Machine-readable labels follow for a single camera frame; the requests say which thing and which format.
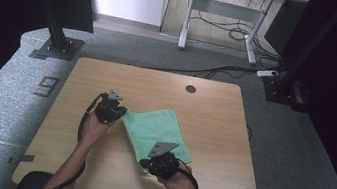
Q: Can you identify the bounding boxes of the black metal stand with base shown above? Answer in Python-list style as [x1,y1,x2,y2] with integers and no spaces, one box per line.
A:
[28,0,91,66]
[258,0,337,118]

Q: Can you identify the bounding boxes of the tangled black cables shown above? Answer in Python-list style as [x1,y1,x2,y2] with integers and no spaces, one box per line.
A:
[185,0,293,64]

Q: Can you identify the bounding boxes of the white desk frame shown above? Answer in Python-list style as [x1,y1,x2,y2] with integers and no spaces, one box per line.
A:
[175,0,310,73]

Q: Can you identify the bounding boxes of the dark box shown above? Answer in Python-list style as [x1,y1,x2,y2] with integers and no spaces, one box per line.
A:
[261,0,308,58]

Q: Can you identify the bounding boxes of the black chair armrest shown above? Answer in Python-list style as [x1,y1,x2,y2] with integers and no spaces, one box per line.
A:
[14,167,55,189]

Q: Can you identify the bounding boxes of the dark round table grommet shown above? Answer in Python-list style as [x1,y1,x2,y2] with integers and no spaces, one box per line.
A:
[185,84,198,96]

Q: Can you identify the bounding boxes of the person's right hand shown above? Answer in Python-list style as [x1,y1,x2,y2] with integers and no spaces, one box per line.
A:
[155,159,203,189]

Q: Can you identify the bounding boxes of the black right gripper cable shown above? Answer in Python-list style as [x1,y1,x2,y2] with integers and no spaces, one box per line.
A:
[174,158,205,189]

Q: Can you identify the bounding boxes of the long black floor cable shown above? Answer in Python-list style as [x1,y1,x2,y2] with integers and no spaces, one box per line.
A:
[126,49,262,88]

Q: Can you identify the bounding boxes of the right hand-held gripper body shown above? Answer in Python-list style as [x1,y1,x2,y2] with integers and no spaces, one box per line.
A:
[143,138,184,182]

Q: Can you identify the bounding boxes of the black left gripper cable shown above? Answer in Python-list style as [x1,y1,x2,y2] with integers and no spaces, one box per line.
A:
[38,86,110,189]

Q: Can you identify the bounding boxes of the green towel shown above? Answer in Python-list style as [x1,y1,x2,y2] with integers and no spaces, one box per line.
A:
[114,101,200,181]

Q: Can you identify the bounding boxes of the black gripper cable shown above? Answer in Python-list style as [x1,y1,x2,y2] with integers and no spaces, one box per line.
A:
[38,86,110,189]
[174,158,205,189]

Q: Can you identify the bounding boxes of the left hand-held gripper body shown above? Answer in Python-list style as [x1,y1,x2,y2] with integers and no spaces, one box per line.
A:
[91,87,128,127]

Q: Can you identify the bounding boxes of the white power strip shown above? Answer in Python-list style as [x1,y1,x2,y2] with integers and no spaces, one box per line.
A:
[255,67,280,80]

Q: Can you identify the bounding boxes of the person's left hand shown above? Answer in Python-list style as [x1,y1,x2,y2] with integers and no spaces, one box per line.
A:
[76,108,118,150]

